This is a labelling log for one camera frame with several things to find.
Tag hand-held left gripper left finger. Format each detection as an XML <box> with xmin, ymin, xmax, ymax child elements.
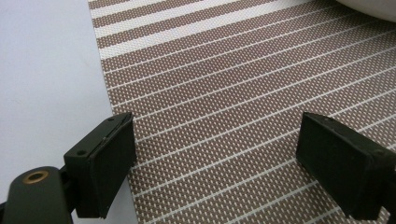
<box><xmin>64</xmin><ymin>111</ymin><xmax>138</xmax><ymax>219</ymax></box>

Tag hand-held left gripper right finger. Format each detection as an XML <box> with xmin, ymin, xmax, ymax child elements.
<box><xmin>295</xmin><ymin>111</ymin><xmax>396</xmax><ymax>221</ymax></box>

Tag brown white striped woven placemat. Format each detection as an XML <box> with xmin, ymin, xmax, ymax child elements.
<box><xmin>87</xmin><ymin>0</ymin><xmax>396</xmax><ymax>224</ymax></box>

